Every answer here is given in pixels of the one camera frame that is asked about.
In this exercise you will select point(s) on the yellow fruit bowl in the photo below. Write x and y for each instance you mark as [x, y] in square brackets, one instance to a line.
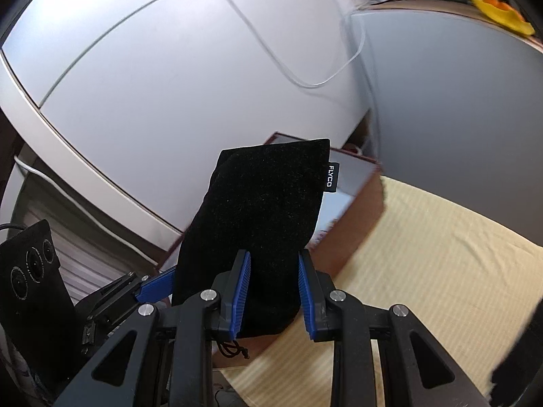
[505, 19]

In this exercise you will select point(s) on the brown cardboard box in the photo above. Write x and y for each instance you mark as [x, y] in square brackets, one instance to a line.
[360, 220]

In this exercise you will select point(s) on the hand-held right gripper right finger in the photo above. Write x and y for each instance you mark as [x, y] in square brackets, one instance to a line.
[306, 301]

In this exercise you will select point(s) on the orange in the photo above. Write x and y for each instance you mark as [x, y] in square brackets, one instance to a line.
[490, 1]
[505, 6]

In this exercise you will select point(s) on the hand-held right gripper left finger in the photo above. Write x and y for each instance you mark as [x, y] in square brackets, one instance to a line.
[242, 296]

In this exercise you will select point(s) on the striped yellow table cloth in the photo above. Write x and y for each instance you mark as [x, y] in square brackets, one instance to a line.
[424, 284]

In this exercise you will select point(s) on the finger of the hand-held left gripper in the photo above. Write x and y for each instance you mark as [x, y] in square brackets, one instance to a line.
[158, 284]

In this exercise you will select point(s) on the grey ribbed panel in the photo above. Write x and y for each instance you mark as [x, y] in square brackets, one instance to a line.
[85, 246]

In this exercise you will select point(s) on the black velvet pouch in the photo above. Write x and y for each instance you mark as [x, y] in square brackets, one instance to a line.
[254, 203]

